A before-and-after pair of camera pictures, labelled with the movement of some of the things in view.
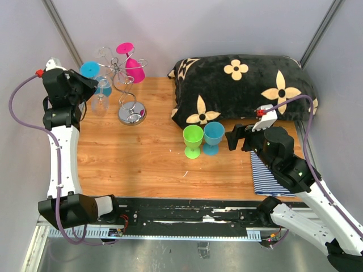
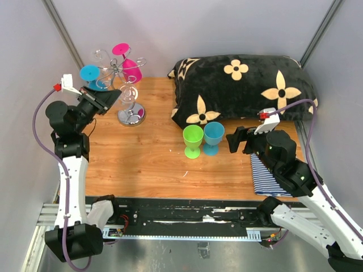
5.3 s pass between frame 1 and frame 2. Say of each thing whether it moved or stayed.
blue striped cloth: stayed
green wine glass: stayed
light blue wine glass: stayed
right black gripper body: stayed
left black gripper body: moved
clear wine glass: moved
